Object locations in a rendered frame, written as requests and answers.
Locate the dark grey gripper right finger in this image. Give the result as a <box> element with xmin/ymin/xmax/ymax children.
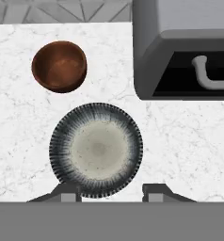
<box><xmin>141</xmin><ymin>183</ymin><xmax>198</xmax><ymax>203</ymax></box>

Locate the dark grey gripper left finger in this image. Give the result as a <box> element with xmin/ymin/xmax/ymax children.
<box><xmin>26</xmin><ymin>182</ymin><xmax>83</xmax><ymax>203</ymax></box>

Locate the large grey striped bowl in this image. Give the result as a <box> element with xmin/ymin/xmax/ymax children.
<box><xmin>48</xmin><ymin>102</ymin><xmax>144</xmax><ymax>200</ymax></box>

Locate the small brown wooden bowl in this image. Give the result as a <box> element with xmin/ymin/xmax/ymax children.
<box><xmin>31</xmin><ymin>40</ymin><xmax>88</xmax><ymax>94</ymax></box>

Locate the grey microwave oven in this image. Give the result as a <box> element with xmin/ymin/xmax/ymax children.
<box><xmin>132</xmin><ymin>0</ymin><xmax>224</xmax><ymax>102</ymax></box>

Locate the grey microwave door handle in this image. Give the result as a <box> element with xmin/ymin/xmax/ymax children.
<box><xmin>191</xmin><ymin>55</ymin><xmax>224</xmax><ymax>91</ymax></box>

